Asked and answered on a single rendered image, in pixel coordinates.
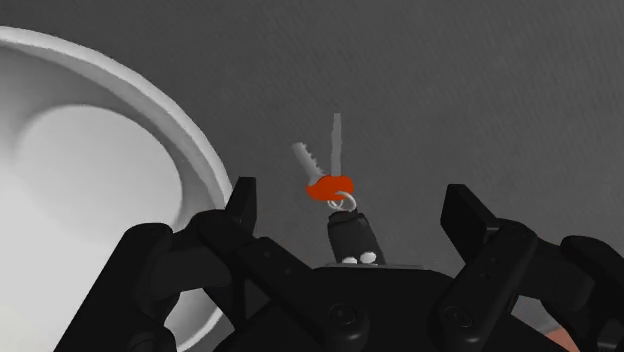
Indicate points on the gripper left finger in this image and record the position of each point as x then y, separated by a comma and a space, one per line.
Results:
214, 253

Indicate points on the key bunch with black fob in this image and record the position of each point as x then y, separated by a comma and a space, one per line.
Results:
336, 195

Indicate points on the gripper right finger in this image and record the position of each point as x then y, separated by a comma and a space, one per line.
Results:
492, 273

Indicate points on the white bowl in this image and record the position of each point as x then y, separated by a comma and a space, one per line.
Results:
88, 195

